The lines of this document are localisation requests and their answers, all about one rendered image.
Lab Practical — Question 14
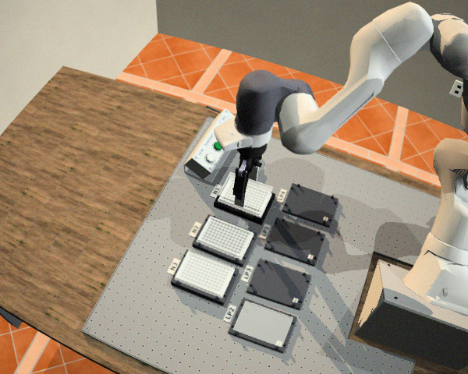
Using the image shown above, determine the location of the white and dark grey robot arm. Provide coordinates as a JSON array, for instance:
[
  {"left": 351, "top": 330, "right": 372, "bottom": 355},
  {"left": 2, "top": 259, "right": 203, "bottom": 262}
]
[{"left": 214, "top": 2, "right": 468, "bottom": 315}]

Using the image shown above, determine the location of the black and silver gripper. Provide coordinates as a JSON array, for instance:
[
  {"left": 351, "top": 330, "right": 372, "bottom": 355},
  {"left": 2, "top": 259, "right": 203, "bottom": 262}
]
[{"left": 232, "top": 143, "right": 267, "bottom": 207}]

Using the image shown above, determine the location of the white deck label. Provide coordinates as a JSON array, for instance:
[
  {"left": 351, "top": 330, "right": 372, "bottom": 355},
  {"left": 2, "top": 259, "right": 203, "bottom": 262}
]
[
  {"left": 210, "top": 184, "right": 222, "bottom": 198},
  {"left": 276, "top": 189, "right": 287, "bottom": 203},
  {"left": 189, "top": 222, "right": 202, "bottom": 238},
  {"left": 167, "top": 258, "right": 181, "bottom": 275},
  {"left": 241, "top": 266, "right": 253, "bottom": 282},
  {"left": 223, "top": 305, "right": 236, "bottom": 323},
  {"left": 259, "top": 224, "right": 271, "bottom": 239}
]

